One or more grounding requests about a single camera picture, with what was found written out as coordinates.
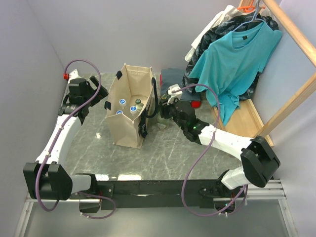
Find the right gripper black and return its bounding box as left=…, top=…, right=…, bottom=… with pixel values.
left=157, top=96, right=187, bottom=130

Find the clear glass bottle silver cap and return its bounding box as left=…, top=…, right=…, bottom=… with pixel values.
left=135, top=99, right=144, bottom=111

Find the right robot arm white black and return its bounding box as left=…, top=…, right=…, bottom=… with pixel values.
left=159, top=99, right=280, bottom=198

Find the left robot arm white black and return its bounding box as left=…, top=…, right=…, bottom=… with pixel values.
left=23, top=73, right=108, bottom=200

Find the beige canvas tote bag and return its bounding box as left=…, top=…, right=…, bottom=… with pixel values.
left=105, top=64, right=158, bottom=148

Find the folded red cloth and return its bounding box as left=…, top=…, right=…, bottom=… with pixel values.
left=159, top=74, right=201, bottom=108

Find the folded grey cloth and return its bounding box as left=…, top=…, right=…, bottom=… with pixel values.
left=160, top=68, right=201, bottom=102

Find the plastic water bottle blue cap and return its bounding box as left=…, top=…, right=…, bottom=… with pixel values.
left=119, top=99, right=127, bottom=109

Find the teal t-shirt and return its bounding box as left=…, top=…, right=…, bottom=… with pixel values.
left=189, top=22, right=282, bottom=125

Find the dark patterned garment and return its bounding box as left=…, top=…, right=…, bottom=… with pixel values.
left=181, top=13, right=279, bottom=101

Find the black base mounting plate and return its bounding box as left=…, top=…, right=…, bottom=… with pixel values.
left=68, top=179, right=247, bottom=213

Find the white garment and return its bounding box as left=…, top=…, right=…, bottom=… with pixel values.
left=185, top=5, right=243, bottom=62

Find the orange hanger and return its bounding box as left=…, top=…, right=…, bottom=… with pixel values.
left=237, top=3, right=256, bottom=12

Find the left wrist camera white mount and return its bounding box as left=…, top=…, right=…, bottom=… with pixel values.
left=63, top=69, right=79, bottom=81

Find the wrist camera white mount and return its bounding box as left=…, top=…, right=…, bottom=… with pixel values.
left=63, top=69, right=79, bottom=81
left=166, top=84, right=183, bottom=105

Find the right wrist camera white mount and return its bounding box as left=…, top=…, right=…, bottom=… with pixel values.
left=166, top=84, right=183, bottom=105

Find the wooden clothes rack frame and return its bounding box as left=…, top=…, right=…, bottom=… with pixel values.
left=218, top=0, right=316, bottom=145

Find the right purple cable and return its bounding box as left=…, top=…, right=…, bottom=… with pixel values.
left=172, top=83, right=249, bottom=217

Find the aluminium rail frame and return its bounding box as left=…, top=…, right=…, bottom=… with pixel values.
left=15, top=178, right=298, bottom=237

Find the blue wire hanger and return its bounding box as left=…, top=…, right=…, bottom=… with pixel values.
left=232, top=4, right=269, bottom=33

